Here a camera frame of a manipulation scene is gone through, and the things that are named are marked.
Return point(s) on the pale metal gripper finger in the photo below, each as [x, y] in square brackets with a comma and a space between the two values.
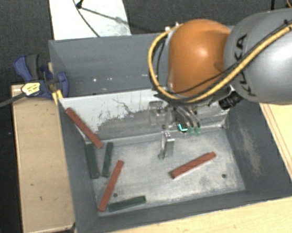
[171, 147]
[163, 146]

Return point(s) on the red-brown flat block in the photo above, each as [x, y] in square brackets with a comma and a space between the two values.
[193, 165]
[84, 127]
[111, 184]

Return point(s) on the grey metal bin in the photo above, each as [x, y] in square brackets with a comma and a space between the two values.
[154, 186]

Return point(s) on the dark green flat block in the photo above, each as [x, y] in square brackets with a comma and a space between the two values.
[127, 203]
[107, 159]
[92, 160]

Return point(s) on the pale wood flat board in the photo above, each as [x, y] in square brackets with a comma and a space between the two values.
[41, 165]

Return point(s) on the black cylinder on white bracket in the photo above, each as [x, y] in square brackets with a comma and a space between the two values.
[230, 101]

